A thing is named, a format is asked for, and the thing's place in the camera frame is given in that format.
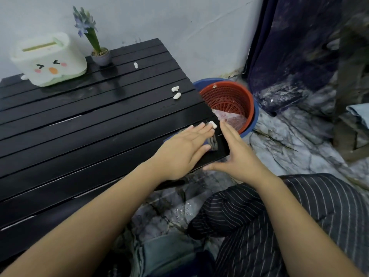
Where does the person's left hand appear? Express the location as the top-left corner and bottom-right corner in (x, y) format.
(152, 123), (216, 183)

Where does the person's right hand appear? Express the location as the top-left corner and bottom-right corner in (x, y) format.
(203, 119), (273, 189)

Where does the person's left forearm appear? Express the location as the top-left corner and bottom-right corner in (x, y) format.
(0, 160), (176, 277)

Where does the person's right forearm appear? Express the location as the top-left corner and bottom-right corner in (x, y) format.
(251, 174), (367, 277)

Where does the clear plastic bag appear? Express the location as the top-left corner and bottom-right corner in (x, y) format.
(213, 109), (248, 133)

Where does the red plastic basket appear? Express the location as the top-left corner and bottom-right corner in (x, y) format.
(199, 81), (255, 135)

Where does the blue plastic basin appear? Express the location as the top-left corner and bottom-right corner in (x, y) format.
(192, 78), (259, 139)

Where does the blue denim cloth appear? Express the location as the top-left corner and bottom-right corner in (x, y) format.
(135, 235), (217, 277)

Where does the small grey plant pot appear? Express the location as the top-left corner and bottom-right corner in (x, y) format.
(91, 47), (112, 67)

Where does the dark blue curtain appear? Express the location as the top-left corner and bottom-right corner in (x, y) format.
(245, 0), (346, 117)

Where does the purple hyacinth plant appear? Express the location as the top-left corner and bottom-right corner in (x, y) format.
(72, 6), (102, 54)

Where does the wooden stool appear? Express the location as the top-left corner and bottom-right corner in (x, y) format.
(332, 0), (369, 162)

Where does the light blue cloth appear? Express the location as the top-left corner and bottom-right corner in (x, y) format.
(345, 103), (369, 128)

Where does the white tissue box with face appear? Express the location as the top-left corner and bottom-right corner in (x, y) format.
(10, 32), (88, 87)

